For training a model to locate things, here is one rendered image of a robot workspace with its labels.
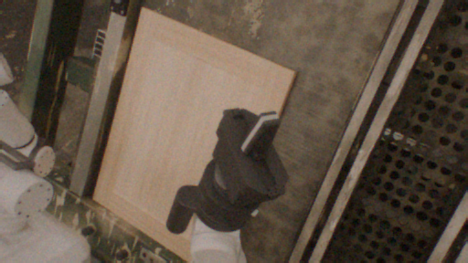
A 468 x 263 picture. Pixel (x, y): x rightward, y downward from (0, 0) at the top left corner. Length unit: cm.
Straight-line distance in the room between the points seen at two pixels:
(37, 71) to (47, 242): 71
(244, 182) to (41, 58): 98
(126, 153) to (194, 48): 36
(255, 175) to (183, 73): 64
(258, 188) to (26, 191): 37
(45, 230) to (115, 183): 51
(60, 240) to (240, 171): 39
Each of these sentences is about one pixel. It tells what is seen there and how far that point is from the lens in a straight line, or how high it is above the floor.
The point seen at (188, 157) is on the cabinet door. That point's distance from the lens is 113.
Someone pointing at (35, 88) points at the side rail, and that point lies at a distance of 142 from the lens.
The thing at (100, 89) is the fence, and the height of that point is 117.
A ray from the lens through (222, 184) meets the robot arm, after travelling 56.
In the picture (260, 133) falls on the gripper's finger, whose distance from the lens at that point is 48.
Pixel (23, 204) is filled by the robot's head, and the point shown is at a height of 142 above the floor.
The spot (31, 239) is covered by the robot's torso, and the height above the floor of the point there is 134.
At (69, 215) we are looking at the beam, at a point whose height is 85.
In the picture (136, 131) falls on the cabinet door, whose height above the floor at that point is 110.
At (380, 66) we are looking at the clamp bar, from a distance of 88.
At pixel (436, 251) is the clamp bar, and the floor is 123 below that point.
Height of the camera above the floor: 199
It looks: 49 degrees down
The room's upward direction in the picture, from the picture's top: straight up
